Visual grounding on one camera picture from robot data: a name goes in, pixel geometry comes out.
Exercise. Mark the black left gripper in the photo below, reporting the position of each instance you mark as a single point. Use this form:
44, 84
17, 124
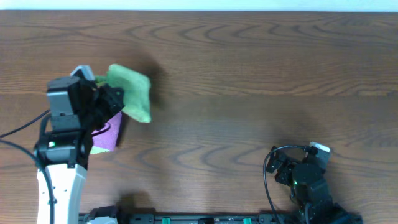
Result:
109, 100

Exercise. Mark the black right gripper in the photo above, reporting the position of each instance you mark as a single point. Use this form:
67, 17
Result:
275, 163

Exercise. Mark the green microfiber cloth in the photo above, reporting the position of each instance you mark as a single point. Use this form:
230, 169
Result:
136, 87

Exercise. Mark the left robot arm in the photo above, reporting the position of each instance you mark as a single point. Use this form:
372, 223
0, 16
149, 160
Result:
63, 163

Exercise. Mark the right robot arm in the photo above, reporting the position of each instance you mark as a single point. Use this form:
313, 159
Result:
311, 208

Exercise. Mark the purple folded cloth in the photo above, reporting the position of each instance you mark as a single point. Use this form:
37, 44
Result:
108, 136

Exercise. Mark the light green folded cloth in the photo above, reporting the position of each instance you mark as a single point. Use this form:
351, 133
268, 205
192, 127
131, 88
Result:
98, 150

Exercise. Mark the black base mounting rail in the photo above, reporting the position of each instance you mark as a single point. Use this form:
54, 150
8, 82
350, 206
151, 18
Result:
148, 218

